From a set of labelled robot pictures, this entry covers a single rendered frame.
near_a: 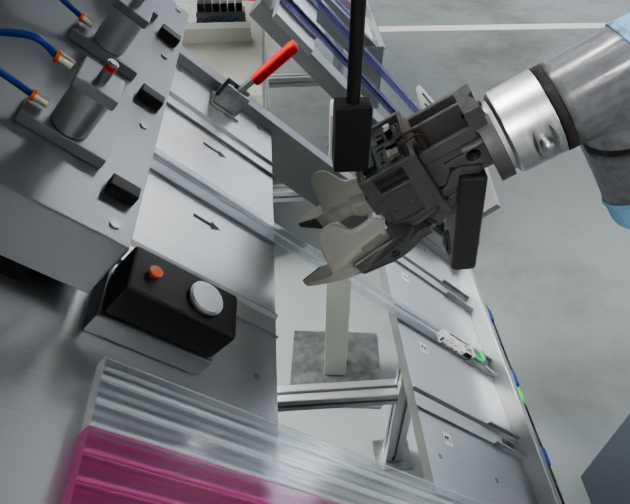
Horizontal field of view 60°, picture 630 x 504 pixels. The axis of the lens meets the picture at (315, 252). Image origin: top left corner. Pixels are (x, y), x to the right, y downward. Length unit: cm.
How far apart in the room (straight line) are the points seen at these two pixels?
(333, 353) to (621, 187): 107
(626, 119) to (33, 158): 41
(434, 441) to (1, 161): 43
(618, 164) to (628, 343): 141
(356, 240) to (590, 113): 21
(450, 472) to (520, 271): 146
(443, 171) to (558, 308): 144
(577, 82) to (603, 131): 5
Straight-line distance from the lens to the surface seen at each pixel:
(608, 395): 175
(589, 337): 186
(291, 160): 70
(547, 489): 69
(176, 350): 35
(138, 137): 39
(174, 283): 34
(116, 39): 42
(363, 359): 161
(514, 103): 47
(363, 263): 49
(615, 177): 53
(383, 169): 45
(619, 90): 48
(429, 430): 56
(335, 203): 55
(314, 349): 163
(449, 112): 47
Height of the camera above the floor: 133
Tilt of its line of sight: 44 degrees down
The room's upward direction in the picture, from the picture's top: straight up
